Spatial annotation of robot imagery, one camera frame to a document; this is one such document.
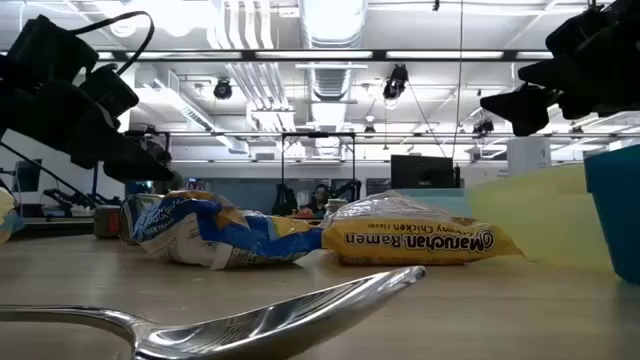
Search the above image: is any light teal translucent bin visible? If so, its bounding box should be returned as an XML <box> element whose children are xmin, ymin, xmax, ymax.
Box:
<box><xmin>394</xmin><ymin>187</ymin><xmax>474</xmax><ymax>219</ymax></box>

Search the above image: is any person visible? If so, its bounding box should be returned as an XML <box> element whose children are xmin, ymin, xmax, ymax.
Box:
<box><xmin>305</xmin><ymin>183</ymin><xmax>332</xmax><ymax>220</ymax></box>

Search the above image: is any dark teal bin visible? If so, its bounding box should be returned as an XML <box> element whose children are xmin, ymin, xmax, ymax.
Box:
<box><xmin>583</xmin><ymin>144</ymin><xmax>640</xmax><ymax>285</ymax></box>

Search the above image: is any silver metal spoon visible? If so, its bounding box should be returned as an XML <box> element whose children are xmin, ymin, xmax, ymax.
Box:
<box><xmin>0</xmin><ymin>265</ymin><xmax>427</xmax><ymax>360</ymax></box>

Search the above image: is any black hanging cable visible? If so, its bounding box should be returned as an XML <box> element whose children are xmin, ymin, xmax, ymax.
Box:
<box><xmin>0</xmin><ymin>141</ymin><xmax>99</xmax><ymax>209</ymax></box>

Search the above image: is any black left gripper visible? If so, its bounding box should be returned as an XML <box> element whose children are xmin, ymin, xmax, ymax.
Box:
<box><xmin>0</xmin><ymin>78</ymin><xmax>177</xmax><ymax>184</ymax></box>

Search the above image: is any yellow Maruchan ramen packet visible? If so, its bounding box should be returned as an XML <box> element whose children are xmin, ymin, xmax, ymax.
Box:
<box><xmin>319</xmin><ymin>189</ymin><xmax>526</xmax><ymax>267</ymax></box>

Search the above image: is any small dark monitor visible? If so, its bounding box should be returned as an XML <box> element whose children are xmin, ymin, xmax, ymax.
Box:
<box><xmin>13</xmin><ymin>158</ymin><xmax>43</xmax><ymax>194</ymax></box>

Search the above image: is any blue ramen packet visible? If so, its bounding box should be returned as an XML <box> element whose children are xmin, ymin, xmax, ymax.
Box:
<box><xmin>130</xmin><ymin>189</ymin><xmax>325</xmax><ymax>271</ymax></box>

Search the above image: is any black camera cable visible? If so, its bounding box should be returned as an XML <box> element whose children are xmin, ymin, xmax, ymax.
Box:
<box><xmin>69</xmin><ymin>10</ymin><xmax>156</xmax><ymax>76</ymax></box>

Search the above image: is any silver ventilation duct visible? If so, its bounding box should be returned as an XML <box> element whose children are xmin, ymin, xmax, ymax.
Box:
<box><xmin>298</xmin><ymin>0</ymin><xmax>369</xmax><ymax>101</ymax></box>

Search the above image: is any yellow translucent bin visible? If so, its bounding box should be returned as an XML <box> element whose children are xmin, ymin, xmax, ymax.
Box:
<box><xmin>466</xmin><ymin>163</ymin><xmax>615</xmax><ymax>274</ymax></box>

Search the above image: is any furikake jar gold lid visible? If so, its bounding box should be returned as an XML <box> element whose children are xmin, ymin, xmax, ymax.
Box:
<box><xmin>118</xmin><ymin>193</ymin><xmax>166</xmax><ymax>246</ymax></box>

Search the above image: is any yellow noodle packet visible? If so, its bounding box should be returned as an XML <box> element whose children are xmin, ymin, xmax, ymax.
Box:
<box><xmin>0</xmin><ymin>187</ymin><xmax>17</xmax><ymax>221</ymax></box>

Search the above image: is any black ceiling spotlight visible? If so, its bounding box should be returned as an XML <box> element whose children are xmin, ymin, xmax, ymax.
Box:
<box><xmin>381</xmin><ymin>63</ymin><xmax>410</xmax><ymax>101</ymax></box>
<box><xmin>212</xmin><ymin>78</ymin><xmax>234</xmax><ymax>101</ymax></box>
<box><xmin>471</xmin><ymin>118</ymin><xmax>496</xmax><ymax>137</ymax></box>

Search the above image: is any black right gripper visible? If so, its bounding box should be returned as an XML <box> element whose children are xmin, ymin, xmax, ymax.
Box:
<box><xmin>479</xmin><ymin>29</ymin><xmax>640</xmax><ymax>138</ymax></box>

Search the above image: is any black background workstation frame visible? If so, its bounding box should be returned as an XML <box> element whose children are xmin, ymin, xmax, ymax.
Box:
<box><xmin>124</xmin><ymin>130</ymin><xmax>640</xmax><ymax>217</ymax></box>

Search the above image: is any black monitor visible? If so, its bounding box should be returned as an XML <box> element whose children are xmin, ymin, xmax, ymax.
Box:
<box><xmin>390</xmin><ymin>154</ymin><xmax>462</xmax><ymax>190</ymax></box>

